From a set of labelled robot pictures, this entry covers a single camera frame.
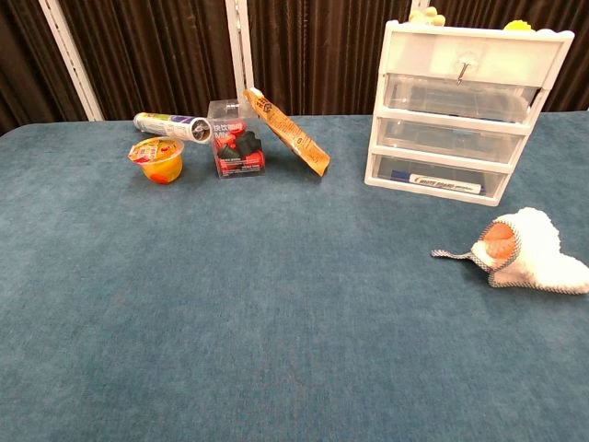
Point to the white knitted pot holder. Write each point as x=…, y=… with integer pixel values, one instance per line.
x=538, y=248

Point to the white plastic drawer unit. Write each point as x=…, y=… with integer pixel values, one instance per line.
x=460, y=122

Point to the teal tablecloth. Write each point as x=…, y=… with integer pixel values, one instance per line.
x=276, y=299

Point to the orange snack packet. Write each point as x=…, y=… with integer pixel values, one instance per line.
x=290, y=131

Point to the clear box of red-black items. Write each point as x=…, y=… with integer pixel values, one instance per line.
x=237, y=147

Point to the fruit jelly cup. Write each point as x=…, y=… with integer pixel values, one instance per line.
x=161, y=163

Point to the whiteboard marker with blue cap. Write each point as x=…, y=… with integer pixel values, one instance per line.
x=442, y=182

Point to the white cylindrical tube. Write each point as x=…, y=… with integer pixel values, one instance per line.
x=165, y=125

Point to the dark brown curtain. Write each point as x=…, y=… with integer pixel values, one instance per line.
x=322, y=55

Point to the clear plastic drawer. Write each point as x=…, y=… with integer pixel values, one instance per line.
x=442, y=138
x=437, y=99
x=490, y=184

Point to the pale yellow toy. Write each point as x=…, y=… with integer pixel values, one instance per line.
x=425, y=17

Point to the bright yellow toy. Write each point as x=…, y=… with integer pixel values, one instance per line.
x=517, y=26

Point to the white metal frame post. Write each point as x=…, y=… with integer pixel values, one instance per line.
x=419, y=5
x=73, y=60
x=240, y=50

